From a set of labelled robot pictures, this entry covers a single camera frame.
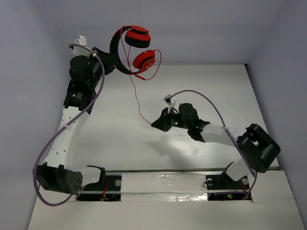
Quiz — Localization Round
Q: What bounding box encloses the white foil covered block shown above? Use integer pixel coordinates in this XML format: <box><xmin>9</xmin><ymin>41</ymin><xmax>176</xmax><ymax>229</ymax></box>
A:
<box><xmin>120</xmin><ymin>172</ymin><xmax>208</xmax><ymax>202</ymax></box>

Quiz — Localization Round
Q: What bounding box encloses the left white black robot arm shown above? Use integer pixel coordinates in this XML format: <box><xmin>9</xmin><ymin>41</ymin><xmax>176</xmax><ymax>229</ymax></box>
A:
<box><xmin>33</xmin><ymin>46</ymin><xmax>118</xmax><ymax>195</ymax></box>

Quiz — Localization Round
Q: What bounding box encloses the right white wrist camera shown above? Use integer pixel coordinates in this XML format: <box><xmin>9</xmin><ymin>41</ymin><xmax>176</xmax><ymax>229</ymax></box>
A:
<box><xmin>164</xmin><ymin>94</ymin><xmax>177</xmax><ymax>113</ymax></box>

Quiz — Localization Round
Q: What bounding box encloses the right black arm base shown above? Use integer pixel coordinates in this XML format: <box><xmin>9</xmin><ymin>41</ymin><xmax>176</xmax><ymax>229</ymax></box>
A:
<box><xmin>202</xmin><ymin>174</ymin><xmax>252</xmax><ymax>201</ymax></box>

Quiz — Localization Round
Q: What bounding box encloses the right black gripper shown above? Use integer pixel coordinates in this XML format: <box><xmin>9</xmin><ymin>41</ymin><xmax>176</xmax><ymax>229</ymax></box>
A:
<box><xmin>151</xmin><ymin>107</ymin><xmax>190</xmax><ymax>132</ymax></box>

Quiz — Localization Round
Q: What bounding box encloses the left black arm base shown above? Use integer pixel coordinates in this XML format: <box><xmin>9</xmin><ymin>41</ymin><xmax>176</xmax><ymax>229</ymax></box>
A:
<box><xmin>76</xmin><ymin>175</ymin><xmax>122</xmax><ymax>202</ymax></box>

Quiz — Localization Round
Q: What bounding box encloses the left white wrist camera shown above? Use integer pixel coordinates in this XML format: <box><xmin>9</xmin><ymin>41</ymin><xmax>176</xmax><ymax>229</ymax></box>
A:
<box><xmin>72</xmin><ymin>35</ymin><xmax>90</xmax><ymax>57</ymax></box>

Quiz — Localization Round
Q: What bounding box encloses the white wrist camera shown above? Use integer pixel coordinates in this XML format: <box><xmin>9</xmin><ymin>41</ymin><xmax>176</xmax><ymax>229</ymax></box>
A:
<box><xmin>72</xmin><ymin>35</ymin><xmax>90</xmax><ymax>57</ymax></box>
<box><xmin>164</xmin><ymin>94</ymin><xmax>177</xmax><ymax>113</ymax></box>

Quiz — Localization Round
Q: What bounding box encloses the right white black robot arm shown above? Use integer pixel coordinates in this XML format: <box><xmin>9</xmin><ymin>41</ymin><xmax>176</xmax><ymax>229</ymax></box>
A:
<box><xmin>151</xmin><ymin>103</ymin><xmax>281</xmax><ymax>188</ymax></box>

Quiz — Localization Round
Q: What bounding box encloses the aluminium rail at front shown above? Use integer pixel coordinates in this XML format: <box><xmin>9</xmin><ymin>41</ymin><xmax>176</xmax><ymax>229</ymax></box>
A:
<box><xmin>105</xmin><ymin>167</ymin><xmax>281</xmax><ymax>173</ymax></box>

